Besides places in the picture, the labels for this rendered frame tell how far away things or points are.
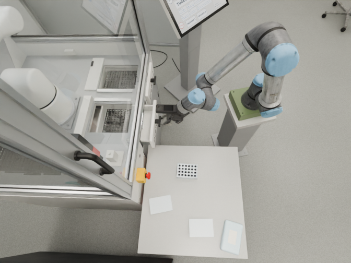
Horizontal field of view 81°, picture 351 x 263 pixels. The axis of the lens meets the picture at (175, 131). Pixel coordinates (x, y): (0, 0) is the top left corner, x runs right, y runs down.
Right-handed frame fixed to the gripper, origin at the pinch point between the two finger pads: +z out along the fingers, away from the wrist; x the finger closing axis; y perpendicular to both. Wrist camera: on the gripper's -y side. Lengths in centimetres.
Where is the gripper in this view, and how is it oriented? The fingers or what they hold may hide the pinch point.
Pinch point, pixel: (161, 120)
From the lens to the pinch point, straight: 125.0
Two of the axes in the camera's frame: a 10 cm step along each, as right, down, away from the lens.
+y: 8.5, 2.6, 4.7
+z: -5.3, 3.4, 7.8
